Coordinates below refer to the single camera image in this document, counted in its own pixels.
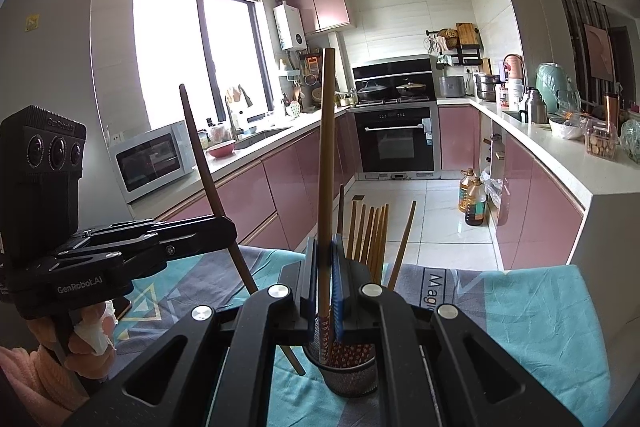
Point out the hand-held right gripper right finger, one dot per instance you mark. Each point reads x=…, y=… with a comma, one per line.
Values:
x=337, y=297

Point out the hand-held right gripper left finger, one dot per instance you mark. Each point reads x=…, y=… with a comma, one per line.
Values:
x=312, y=297

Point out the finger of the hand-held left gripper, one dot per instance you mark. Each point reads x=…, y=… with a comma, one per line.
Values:
x=175, y=227
x=200, y=244

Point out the bunch of wooden chopsticks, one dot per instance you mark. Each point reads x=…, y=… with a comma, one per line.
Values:
x=372, y=237

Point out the black mesh utensil holder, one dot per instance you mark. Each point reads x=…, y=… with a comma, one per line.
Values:
x=350, y=382

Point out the person's left forearm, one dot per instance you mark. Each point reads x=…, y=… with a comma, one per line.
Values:
x=30, y=377

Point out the hanging kitchen utensils rack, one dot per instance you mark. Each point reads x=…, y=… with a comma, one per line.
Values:
x=305, y=77

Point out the person's left hand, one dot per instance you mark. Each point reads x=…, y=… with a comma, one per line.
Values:
x=90, y=357

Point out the white microwave oven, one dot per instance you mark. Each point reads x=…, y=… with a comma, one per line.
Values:
x=150, y=162

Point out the pink bowl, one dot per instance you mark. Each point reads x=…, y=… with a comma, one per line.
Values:
x=221, y=149

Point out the long pink base cabinet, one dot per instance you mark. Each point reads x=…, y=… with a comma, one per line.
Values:
x=280, y=187

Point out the steel kitchen faucet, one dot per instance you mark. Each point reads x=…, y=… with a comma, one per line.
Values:
x=231, y=117

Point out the kitchen sink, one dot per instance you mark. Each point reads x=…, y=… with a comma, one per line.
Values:
x=262, y=137

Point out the grey refrigerator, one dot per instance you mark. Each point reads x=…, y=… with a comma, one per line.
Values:
x=55, y=57

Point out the black built-in oven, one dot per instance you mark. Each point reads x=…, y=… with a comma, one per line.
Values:
x=392, y=142

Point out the yellow cooking oil bottle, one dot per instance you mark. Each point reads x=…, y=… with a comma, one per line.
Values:
x=467, y=194

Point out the dark cooking oil bottle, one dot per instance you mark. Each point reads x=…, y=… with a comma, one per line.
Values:
x=476, y=207

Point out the kitchen window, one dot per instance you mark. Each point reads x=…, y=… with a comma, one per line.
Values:
x=170, y=57

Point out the clear plastic bag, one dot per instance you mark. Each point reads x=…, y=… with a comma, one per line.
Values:
x=494, y=199

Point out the teal grey printed tablecloth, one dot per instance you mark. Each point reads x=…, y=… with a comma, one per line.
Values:
x=525, y=307

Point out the black wok with lid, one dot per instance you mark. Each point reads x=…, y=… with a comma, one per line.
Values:
x=371, y=92

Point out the pink base cabinet white end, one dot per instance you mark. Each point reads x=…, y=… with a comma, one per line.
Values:
x=530, y=217

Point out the pot with glass lid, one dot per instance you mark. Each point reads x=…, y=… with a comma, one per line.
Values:
x=412, y=89

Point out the black range hood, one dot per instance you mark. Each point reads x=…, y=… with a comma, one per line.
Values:
x=392, y=68

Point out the silver rice cooker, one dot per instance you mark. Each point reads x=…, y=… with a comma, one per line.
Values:
x=452, y=87

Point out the steel stockpot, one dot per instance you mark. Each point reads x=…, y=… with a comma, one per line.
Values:
x=487, y=88

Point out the white bottles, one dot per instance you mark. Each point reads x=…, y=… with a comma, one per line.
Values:
x=510, y=99

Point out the steel thermos flask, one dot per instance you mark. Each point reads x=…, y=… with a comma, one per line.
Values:
x=535, y=107

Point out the white bowl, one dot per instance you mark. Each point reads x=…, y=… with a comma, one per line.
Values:
x=565, y=129

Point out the pink water kettle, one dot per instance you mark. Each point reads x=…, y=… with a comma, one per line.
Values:
x=513, y=72

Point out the wooden cutting board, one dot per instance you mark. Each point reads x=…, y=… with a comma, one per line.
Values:
x=466, y=34

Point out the mint green kitchen appliance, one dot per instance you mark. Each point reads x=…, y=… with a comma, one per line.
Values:
x=555, y=84

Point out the clear food container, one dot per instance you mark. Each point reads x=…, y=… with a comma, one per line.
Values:
x=600, y=142

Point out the copper tumbler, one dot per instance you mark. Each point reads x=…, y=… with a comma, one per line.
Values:
x=611, y=112

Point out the bag of green vegetables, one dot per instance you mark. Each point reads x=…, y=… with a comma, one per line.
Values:
x=631, y=142

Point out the white wall water heater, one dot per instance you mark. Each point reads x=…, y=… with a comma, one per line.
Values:
x=290, y=27

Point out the pink wall cabinet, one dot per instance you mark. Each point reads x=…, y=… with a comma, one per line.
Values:
x=325, y=7

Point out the black wall rack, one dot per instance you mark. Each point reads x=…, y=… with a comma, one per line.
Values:
x=462, y=54

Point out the pink wall picture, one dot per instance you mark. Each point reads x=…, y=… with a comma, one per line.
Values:
x=599, y=52

